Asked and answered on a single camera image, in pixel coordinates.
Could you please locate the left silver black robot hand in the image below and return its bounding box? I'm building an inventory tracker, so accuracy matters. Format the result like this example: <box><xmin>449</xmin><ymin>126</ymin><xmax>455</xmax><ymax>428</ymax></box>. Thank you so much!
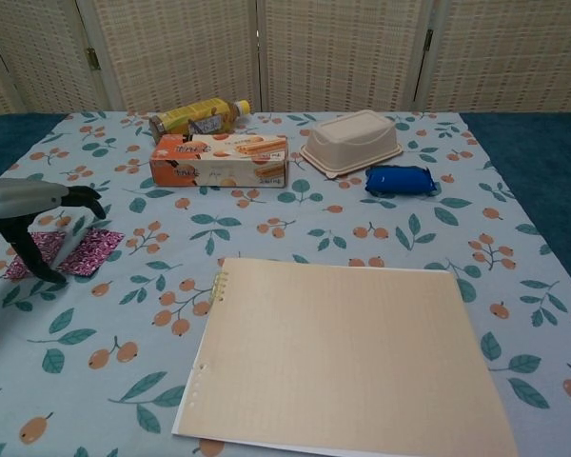
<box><xmin>0</xmin><ymin>179</ymin><xmax>108</xmax><ymax>287</ymax></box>

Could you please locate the yellow label tea bottle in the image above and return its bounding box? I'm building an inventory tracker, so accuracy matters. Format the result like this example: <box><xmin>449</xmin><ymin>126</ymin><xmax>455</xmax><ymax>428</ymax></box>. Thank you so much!
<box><xmin>148</xmin><ymin>97</ymin><xmax>252</xmax><ymax>144</ymax></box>

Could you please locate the orange biscuit roll box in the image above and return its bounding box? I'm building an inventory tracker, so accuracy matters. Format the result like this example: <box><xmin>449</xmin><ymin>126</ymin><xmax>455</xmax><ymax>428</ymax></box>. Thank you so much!
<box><xmin>149</xmin><ymin>133</ymin><xmax>290</xmax><ymax>189</ymax></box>

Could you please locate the pink patterned packet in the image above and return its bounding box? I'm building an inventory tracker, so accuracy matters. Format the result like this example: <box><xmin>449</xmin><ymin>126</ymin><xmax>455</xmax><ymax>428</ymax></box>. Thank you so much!
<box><xmin>61</xmin><ymin>228</ymin><xmax>126</xmax><ymax>277</ymax></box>

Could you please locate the pink speckled rectangular block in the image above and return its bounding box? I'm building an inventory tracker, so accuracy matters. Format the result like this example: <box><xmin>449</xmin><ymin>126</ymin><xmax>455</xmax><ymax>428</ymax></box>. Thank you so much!
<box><xmin>3</xmin><ymin>230</ymin><xmax>70</xmax><ymax>282</ymax></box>

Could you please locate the floral light blue tablecloth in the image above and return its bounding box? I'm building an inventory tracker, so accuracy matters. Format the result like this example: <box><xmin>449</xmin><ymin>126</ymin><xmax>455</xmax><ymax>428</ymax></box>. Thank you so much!
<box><xmin>0</xmin><ymin>109</ymin><xmax>571</xmax><ymax>457</ymax></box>

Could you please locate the beige lidded food container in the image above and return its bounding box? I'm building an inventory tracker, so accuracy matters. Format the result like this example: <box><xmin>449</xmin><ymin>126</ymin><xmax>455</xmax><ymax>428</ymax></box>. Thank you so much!
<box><xmin>298</xmin><ymin>109</ymin><xmax>404</xmax><ymax>180</ymax></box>

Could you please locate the beige spiral notebook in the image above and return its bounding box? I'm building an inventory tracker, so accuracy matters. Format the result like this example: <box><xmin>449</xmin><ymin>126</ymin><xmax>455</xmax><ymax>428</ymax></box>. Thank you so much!
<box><xmin>170</xmin><ymin>256</ymin><xmax>520</xmax><ymax>457</ymax></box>

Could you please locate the blue snack packet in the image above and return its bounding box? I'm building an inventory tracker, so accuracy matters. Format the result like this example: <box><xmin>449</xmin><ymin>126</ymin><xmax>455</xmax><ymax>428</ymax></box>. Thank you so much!
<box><xmin>364</xmin><ymin>164</ymin><xmax>440</xmax><ymax>196</ymax></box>

